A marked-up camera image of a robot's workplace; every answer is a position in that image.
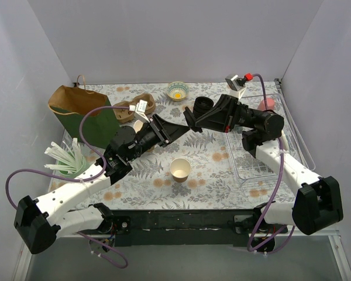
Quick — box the cardboard cup carrier tray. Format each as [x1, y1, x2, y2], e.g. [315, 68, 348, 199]
[113, 93, 156, 124]

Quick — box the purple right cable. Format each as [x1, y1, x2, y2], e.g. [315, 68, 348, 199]
[247, 73, 295, 255]

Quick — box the stack of black lids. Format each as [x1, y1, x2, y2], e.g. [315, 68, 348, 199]
[192, 97, 214, 119]

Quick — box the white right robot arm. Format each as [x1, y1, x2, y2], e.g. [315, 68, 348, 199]
[184, 94, 343, 235]

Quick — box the white wire dish rack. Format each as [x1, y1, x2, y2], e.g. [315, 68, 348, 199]
[225, 94, 315, 181]

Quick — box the single brown paper cup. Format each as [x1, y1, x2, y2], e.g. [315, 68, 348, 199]
[170, 158, 191, 183]

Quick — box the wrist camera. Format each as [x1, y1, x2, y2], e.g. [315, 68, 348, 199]
[225, 74, 246, 100]
[129, 100, 149, 122]

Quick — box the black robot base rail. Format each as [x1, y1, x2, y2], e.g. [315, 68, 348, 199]
[78, 208, 281, 249]

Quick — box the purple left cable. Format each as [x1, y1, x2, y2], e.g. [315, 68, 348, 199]
[5, 105, 135, 269]

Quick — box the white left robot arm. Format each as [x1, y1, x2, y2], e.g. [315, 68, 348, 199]
[14, 114, 189, 254]

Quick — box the green straw holder cup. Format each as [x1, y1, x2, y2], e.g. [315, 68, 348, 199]
[50, 152, 88, 179]

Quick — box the stack of paper cups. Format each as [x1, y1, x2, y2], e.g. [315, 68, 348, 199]
[133, 119, 147, 139]

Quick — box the floral tablecloth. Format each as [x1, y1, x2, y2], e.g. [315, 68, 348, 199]
[45, 81, 299, 210]

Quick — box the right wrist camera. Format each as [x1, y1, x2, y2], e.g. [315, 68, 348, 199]
[225, 74, 246, 100]

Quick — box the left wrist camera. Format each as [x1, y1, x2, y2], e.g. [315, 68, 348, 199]
[129, 100, 149, 122]

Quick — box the purple cable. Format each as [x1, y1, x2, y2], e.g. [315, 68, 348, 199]
[247, 73, 295, 255]
[5, 105, 135, 269]

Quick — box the green brown paper bag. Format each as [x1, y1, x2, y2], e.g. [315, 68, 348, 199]
[48, 85, 119, 149]

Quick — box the pink plastic cup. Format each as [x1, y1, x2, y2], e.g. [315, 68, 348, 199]
[257, 98, 275, 111]

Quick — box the yellow patterned bowl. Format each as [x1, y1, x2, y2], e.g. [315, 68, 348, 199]
[167, 81, 189, 101]

